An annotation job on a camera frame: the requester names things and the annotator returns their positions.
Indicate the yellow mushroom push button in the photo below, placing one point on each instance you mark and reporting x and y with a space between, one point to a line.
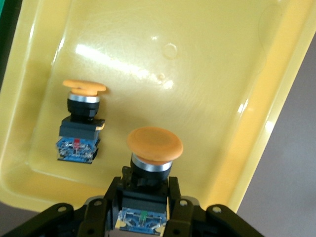
79 138
153 145

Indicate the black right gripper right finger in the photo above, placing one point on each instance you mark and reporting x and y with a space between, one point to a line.
185 219

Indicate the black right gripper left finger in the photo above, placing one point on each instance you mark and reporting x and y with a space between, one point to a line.
93 217

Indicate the yellow plastic tray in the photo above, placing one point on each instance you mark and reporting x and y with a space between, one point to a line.
197 74

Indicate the green plastic tray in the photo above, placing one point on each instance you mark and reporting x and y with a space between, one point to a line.
3 24

